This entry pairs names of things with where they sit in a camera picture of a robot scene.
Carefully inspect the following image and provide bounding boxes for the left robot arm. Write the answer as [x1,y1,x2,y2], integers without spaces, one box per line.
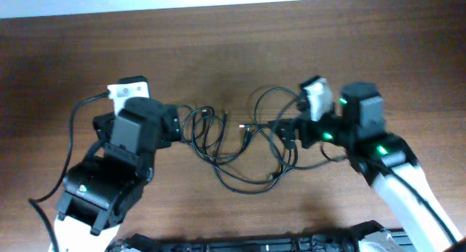
[50,97,181,251]

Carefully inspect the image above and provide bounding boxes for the black cable bundle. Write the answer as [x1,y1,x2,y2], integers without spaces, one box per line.
[176,85,350,194]

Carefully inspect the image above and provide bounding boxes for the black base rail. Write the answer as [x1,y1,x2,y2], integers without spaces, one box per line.
[108,222,412,252]

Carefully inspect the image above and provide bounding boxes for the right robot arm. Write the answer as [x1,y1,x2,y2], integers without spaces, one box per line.
[270,79,465,251]

